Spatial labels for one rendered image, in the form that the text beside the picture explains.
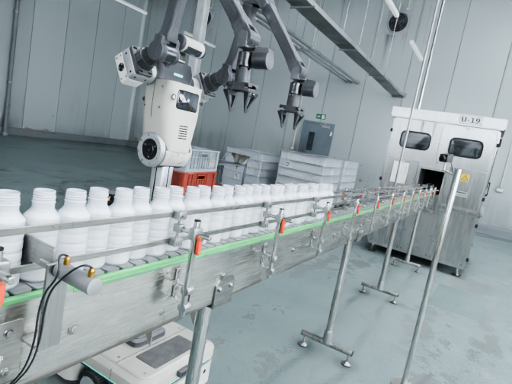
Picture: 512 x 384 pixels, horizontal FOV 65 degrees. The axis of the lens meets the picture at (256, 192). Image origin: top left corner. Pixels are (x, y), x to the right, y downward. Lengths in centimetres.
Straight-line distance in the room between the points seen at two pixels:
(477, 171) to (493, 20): 667
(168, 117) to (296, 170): 644
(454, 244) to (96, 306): 540
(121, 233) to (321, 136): 1146
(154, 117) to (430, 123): 464
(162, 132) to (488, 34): 1068
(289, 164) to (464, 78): 545
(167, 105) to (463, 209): 474
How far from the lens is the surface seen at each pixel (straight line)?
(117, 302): 94
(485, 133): 592
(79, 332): 90
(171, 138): 183
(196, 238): 96
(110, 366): 200
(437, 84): 1173
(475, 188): 590
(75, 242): 84
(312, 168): 802
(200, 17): 1199
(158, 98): 184
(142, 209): 94
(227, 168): 910
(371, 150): 1179
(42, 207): 80
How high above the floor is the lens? 133
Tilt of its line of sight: 8 degrees down
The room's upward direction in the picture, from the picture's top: 11 degrees clockwise
